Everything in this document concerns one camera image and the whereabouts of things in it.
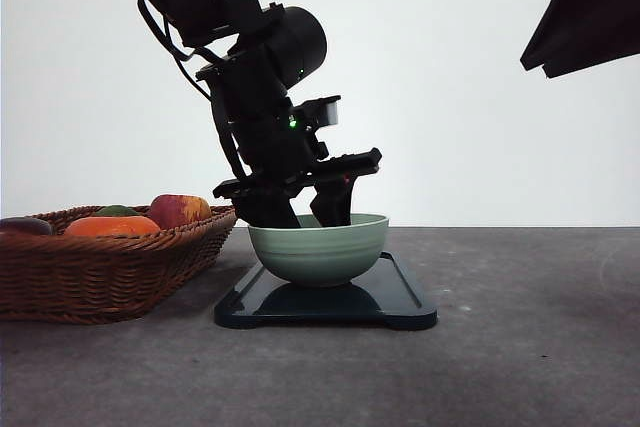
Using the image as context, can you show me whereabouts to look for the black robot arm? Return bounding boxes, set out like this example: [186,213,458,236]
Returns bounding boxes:
[148,0,382,228]

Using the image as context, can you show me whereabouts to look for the dark green fruit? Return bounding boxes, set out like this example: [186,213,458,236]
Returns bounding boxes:
[94,205,140,216]

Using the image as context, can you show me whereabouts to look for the light green ceramic bowl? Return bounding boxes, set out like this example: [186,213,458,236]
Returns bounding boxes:
[248,214,389,286]

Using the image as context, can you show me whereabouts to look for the red yellow apple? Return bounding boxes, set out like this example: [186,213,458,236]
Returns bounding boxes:
[150,194,211,230]

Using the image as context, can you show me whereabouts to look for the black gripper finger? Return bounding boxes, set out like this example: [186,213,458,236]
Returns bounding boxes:
[542,51,640,79]
[310,174,358,227]
[520,0,640,72]
[232,195,301,227]

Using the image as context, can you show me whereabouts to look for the brown wicker basket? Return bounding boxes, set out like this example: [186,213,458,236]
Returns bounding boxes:
[0,205,237,324]

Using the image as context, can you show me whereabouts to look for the dark navy rectangular tray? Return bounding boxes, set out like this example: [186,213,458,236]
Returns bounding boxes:
[214,252,438,330]

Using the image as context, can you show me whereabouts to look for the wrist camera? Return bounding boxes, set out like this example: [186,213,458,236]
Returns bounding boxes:
[300,95,341,130]

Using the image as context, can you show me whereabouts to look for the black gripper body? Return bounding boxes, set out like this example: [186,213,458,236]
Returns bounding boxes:
[196,47,382,200]

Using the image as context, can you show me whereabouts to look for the orange tangerine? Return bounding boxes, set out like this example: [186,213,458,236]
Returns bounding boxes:
[64,216,160,237]

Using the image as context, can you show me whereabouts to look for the dark purple fruit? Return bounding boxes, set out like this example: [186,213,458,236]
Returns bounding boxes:
[0,217,53,235]

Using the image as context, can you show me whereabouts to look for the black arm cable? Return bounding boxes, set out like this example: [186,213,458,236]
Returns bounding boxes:
[138,0,222,101]

